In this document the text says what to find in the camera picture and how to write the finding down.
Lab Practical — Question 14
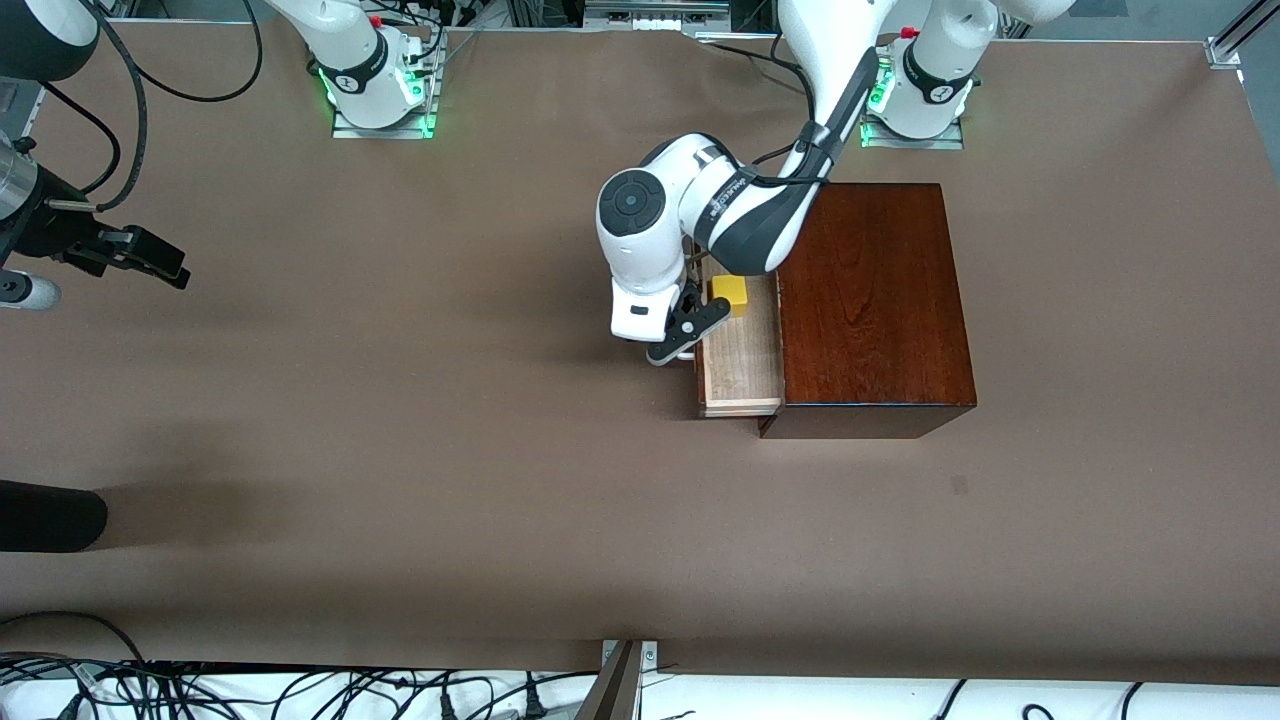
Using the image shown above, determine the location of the black cable bundle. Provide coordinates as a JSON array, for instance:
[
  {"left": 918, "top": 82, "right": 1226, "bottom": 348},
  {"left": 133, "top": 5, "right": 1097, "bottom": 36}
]
[{"left": 0, "top": 612, "right": 601, "bottom": 720}]

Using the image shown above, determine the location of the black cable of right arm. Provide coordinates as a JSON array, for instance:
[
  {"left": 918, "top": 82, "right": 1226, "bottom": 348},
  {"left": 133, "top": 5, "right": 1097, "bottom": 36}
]
[{"left": 40, "top": 0, "right": 266, "bottom": 213}]

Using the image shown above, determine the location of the dark metal bar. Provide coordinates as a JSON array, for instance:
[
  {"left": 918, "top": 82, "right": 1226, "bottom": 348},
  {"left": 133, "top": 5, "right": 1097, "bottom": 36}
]
[{"left": 575, "top": 642, "right": 641, "bottom": 720}]

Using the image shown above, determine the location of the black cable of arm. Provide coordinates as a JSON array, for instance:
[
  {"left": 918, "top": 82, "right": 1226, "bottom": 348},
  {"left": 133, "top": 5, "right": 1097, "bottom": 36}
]
[
  {"left": 40, "top": 0, "right": 266, "bottom": 213},
  {"left": 745, "top": 60, "right": 836, "bottom": 191}
]

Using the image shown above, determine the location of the black cable on table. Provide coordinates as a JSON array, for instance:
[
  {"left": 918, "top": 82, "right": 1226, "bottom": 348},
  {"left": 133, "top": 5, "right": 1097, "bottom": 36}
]
[{"left": 690, "top": 30, "right": 806, "bottom": 81}]

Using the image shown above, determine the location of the black cylinder object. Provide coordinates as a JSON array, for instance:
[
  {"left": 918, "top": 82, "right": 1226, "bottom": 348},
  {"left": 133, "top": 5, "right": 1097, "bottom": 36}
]
[{"left": 0, "top": 480, "right": 109, "bottom": 553}]

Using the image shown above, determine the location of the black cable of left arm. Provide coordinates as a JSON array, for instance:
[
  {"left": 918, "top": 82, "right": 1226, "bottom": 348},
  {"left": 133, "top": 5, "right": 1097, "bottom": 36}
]
[{"left": 745, "top": 60, "right": 836, "bottom": 191}]

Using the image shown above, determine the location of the dark brown wooden cabinet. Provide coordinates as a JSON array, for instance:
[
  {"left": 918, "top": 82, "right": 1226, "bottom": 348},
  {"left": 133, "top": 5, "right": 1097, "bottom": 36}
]
[{"left": 757, "top": 182, "right": 978, "bottom": 440}]

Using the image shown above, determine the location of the silver power strip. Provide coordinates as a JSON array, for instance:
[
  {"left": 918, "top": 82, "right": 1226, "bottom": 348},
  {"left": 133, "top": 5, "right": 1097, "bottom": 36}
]
[{"left": 583, "top": 0, "right": 731, "bottom": 31}]

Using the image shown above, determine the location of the metal base plate of right arm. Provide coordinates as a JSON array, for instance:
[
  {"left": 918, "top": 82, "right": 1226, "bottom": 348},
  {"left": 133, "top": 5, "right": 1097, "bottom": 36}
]
[{"left": 332, "top": 30, "right": 446, "bottom": 140}]

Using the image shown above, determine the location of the metal base plate of left arm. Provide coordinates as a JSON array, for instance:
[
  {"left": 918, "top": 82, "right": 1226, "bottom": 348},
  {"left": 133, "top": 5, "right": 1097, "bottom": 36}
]
[{"left": 855, "top": 50, "right": 966, "bottom": 151}]

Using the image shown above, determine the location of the wooden drawer with white handle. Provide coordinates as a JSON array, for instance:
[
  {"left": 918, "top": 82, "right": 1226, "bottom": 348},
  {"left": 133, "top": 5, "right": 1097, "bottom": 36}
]
[{"left": 695, "top": 265, "right": 782, "bottom": 418}]

